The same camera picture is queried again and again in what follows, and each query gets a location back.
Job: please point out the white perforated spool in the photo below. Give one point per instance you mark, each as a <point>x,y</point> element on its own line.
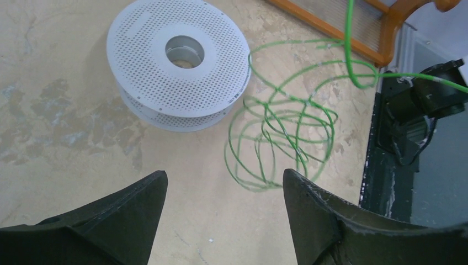
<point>179,65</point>

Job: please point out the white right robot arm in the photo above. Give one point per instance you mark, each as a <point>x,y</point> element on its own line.
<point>411,106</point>

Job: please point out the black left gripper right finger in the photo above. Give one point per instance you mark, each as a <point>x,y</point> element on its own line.
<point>327,229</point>

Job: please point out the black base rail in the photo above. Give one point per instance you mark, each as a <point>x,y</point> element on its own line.
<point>387,187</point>

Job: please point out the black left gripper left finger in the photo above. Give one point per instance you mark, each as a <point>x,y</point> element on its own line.
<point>117,229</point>

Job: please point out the wooden rack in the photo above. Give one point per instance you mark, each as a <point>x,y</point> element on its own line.
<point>375,24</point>

